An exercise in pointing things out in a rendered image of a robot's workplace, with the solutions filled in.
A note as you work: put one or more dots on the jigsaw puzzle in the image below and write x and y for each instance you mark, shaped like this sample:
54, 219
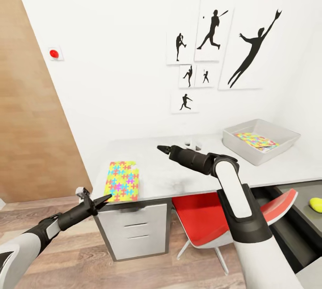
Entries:
254, 141
121, 182

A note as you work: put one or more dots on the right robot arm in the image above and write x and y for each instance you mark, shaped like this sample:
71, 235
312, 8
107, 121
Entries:
262, 263

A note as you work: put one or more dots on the tennis ball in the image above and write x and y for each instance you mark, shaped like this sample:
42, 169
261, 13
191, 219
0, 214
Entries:
316, 204

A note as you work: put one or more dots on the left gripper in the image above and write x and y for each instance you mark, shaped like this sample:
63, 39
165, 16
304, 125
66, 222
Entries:
87, 208

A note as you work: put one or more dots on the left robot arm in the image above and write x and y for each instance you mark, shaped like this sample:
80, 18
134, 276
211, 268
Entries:
18, 254

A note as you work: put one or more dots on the board game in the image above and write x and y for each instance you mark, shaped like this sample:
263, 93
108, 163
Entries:
266, 149

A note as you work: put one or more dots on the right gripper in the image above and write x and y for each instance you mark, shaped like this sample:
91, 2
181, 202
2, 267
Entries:
184, 157

